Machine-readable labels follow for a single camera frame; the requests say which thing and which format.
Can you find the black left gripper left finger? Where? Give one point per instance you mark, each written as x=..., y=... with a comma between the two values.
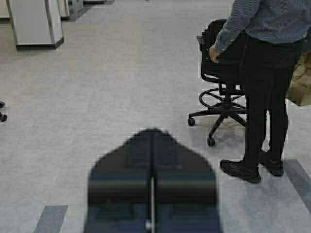
x=117, y=188

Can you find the black caster wheels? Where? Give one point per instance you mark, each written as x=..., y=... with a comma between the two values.
x=3, y=117

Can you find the person's left hand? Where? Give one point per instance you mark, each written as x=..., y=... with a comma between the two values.
x=213, y=54

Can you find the brown paper bag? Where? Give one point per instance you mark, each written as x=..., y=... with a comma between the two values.
x=299, y=91

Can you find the black office stool chair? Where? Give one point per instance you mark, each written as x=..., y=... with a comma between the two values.
x=226, y=74

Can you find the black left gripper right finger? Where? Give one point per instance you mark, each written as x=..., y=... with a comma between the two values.
x=186, y=192

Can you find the person in blue shirt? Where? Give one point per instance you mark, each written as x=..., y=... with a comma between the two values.
x=275, y=34

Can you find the white pillar with black base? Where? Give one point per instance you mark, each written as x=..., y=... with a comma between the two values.
x=36, y=24

